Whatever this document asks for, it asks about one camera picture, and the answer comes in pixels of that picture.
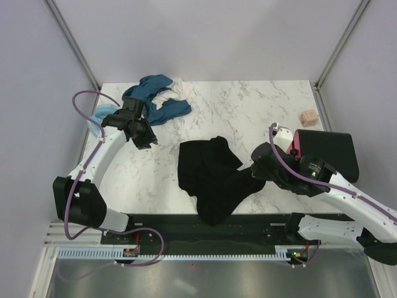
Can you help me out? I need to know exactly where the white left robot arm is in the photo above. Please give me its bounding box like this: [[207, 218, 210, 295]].
[[53, 115, 157, 244]]

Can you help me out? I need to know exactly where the aluminium frame rail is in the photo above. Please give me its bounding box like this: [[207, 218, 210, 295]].
[[45, 213, 380, 247]]

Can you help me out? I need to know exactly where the black t shirt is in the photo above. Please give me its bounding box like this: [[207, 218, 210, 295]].
[[177, 136, 265, 226]]

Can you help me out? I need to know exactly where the black and pink drawer box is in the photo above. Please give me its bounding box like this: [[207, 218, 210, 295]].
[[287, 129, 359, 183]]

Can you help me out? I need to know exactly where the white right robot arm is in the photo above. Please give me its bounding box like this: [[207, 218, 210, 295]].
[[251, 142, 396, 266]]

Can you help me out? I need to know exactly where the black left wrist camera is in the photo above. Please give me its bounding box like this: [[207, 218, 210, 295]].
[[120, 97, 149, 119]]

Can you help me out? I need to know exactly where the white slotted cable duct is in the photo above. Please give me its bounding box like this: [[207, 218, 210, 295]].
[[57, 247, 307, 261]]

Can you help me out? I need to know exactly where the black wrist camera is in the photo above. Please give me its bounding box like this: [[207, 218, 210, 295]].
[[120, 97, 149, 119], [273, 126, 293, 153]]

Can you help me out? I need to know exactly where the pink foam cube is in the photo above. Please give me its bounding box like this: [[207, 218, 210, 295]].
[[299, 109, 319, 127]]

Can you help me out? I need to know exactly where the blue t shirt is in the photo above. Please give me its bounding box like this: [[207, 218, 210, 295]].
[[122, 74, 193, 126]]

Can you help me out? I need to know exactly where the light blue ring toy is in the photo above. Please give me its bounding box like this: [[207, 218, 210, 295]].
[[87, 104, 119, 137]]

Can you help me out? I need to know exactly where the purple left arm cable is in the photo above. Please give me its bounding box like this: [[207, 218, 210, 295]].
[[63, 89, 165, 282]]

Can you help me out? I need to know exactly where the white t shirt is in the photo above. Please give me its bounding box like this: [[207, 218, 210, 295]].
[[152, 78, 194, 111]]

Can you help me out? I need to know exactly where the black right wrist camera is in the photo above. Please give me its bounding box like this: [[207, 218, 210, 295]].
[[273, 126, 293, 153]]

